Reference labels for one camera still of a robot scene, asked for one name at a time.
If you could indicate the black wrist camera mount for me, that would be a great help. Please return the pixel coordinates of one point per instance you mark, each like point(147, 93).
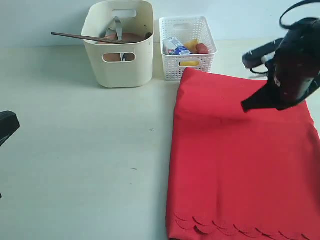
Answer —
point(254, 58)

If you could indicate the cream plastic bin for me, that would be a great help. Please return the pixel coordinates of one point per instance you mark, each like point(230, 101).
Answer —
point(137, 17)

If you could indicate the dark wooden chopstick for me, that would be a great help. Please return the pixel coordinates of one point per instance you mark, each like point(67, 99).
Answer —
point(103, 40)
point(73, 36)

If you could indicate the red sausage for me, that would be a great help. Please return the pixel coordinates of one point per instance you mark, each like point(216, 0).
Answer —
point(201, 49)

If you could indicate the stainless steel cup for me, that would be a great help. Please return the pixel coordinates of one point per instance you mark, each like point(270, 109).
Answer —
point(111, 33)

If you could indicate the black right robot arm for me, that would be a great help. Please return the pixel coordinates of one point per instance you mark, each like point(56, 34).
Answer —
point(304, 34)

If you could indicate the wooden spoon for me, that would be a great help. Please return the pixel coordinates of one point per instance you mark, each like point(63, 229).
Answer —
point(148, 35)

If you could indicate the yellow orange fruit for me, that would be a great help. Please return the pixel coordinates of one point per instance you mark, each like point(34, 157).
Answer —
point(194, 63)

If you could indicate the red table cloth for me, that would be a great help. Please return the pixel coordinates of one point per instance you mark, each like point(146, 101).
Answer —
point(236, 175)

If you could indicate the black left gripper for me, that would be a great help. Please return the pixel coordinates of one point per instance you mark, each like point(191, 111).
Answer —
point(9, 124)

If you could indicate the white perforated plastic basket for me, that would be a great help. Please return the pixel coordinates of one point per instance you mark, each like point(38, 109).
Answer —
point(186, 29)

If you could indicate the silver table knife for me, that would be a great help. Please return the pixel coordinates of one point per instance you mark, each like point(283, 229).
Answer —
point(119, 32)

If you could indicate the blue white milk carton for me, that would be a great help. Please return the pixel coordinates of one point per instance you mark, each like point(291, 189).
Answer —
point(172, 46)

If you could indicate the yellow cheese wedge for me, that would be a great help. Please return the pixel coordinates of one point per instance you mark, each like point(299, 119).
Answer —
point(192, 45)

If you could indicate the brown wooden plate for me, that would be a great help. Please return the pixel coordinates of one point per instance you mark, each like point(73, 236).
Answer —
point(115, 57)

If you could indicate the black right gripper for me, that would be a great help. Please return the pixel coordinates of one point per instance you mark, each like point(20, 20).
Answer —
point(296, 76)

